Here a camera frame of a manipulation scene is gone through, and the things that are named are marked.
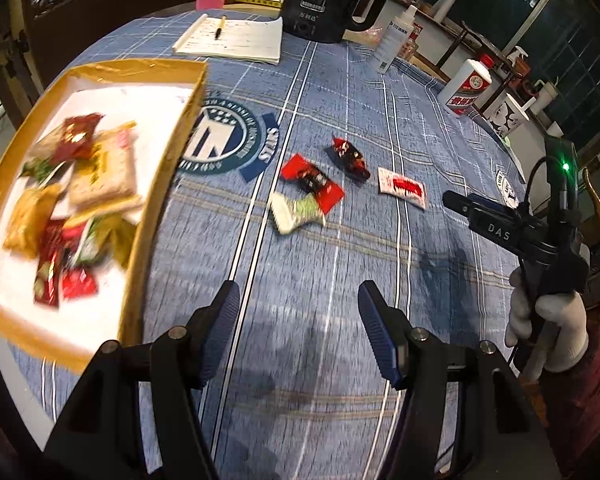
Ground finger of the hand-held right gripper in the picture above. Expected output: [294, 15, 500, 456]
[442, 190, 481, 224]

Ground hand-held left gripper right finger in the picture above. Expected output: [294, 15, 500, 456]
[357, 280, 564, 480]

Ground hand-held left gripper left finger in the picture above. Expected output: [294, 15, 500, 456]
[42, 280, 242, 480]

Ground white snack packet red print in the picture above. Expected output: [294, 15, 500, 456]
[377, 166, 428, 209]

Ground dark red twisted snack packet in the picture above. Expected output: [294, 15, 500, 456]
[327, 132, 372, 183]

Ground green and white snack packet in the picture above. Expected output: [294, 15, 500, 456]
[267, 191, 329, 235]

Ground bright red snack packet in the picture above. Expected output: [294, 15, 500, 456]
[280, 153, 345, 213]

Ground yellow cardboard box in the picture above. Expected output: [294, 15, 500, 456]
[0, 57, 210, 373]

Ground square biscuit packet yellow ends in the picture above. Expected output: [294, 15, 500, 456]
[67, 127, 146, 212]

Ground pile of mixed snack wrappers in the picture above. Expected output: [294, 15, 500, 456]
[2, 114, 146, 309]

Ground person's right forearm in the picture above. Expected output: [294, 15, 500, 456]
[539, 330, 600, 480]

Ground person's right hand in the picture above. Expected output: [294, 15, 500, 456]
[505, 266, 590, 382]

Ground white floral paper cup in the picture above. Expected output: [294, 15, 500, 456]
[487, 92, 530, 140]

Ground white liquor bottle red label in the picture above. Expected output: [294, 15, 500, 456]
[437, 54, 496, 117]

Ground white tumbler with straw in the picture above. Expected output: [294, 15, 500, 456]
[532, 80, 559, 112]

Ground blue checked tablecloth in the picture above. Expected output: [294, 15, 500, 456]
[10, 10, 547, 480]

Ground white paper roll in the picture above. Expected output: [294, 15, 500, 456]
[432, 0, 461, 24]

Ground black electric kettle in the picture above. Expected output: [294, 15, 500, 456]
[280, 0, 397, 45]

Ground open white notebook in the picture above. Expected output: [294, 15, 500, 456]
[172, 14, 285, 65]

